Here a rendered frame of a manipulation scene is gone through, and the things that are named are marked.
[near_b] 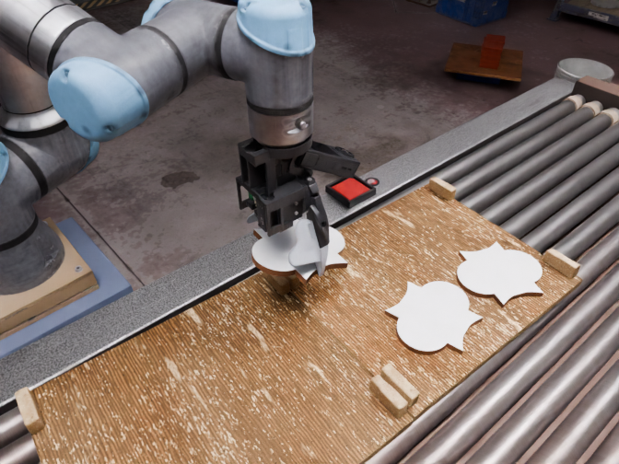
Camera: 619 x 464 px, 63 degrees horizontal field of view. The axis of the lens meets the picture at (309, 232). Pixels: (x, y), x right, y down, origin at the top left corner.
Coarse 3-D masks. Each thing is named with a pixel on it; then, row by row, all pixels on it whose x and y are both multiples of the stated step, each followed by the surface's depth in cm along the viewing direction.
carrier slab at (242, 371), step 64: (192, 320) 79; (256, 320) 79; (64, 384) 70; (128, 384) 70; (192, 384) 70; (256, 384) 70; (320, 384) 70; (64, 448) 63; (128, 448) 63; (192, 448) 63; (256, 448) 63; (320, 448) 63
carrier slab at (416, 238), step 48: (432, 192) 103; (384, 240) 92; (432, 240) 92; (480, 240) 92; (336, 288) 84; (384, 288) 84; (336, 336) 76; (384, 336) 76; (480, 336) 76; (432, 384) 70
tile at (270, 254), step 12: (288, 228) 77; (264, 240) 73; (276, 240) 74; (288, 240) 74; (336, 240) 76; (252, 252) 71; (264, 252) 71; (276, 252) 71; (288, 252) 72; (336, 252) 74; (264, 264) 69; (276, 264) 69; (288, 264) 70; (312, 264) 70; (336, 264) 72; (300, 276) 69; (312, 276) 70
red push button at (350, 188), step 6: (348, 180) 108; (354, 180) 108; (336, 186) 106; (342, 186) 106; (348, 186) 106; (354, 186) 106; (360, 186) 106; (342, 192) 104; (348, 192) 104; (354, 192) 104; (360, 192) 104; (348, 198) 103
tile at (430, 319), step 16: (416, 288) 82; (432, 288) 82; (448, 288) 82; (400, 304) 80; (416, 304) 80; (432, 304) 80; (448, 304) 80; (464, 304) 80; (400, 320) 77; (416, 320) 77; (432, 320) 77; (448, 320) 77; (464, 320) 77; (480, 320) 78; (400, 336) 75; (416, 336) 75; (432, 336) 75; (448, 336) 75; (416, 352) 74; (432, 352) 73
